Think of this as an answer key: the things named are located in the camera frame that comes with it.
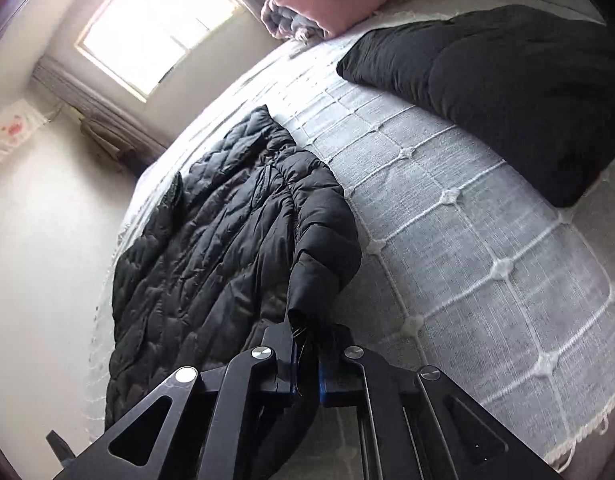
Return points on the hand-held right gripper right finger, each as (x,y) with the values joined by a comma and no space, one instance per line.
(328,365)

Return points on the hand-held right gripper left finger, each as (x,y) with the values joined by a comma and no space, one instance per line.
(285,360)

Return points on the black puffer jacket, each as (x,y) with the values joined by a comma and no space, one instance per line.
(207,240)

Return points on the bed with white quilted cover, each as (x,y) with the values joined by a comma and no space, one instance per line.
(462,260)

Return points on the grey curtain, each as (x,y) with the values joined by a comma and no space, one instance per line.
(97,115)

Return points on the black folded garment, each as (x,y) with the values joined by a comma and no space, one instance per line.
(502,85)

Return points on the window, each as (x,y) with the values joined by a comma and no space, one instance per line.
(160,25)

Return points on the pink folded quilt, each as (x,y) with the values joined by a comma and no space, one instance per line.
(332,0)

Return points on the white wall poster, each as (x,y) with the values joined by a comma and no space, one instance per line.
(9,130)

